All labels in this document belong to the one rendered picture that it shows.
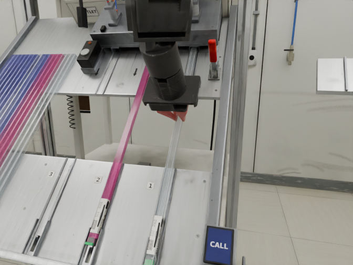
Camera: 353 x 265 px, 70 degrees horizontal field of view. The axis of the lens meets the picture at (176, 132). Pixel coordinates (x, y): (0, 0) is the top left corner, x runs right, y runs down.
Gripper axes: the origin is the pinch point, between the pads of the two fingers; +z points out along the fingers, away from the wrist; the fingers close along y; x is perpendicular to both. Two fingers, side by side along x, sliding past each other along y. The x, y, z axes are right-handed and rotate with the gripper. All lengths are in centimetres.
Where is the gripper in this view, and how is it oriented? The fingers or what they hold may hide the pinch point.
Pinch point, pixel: (179, 116)
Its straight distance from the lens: 54.2
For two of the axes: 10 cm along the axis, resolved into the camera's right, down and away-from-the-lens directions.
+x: -1.7, 8.5, -5.0
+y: -9.7, -0.5, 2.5
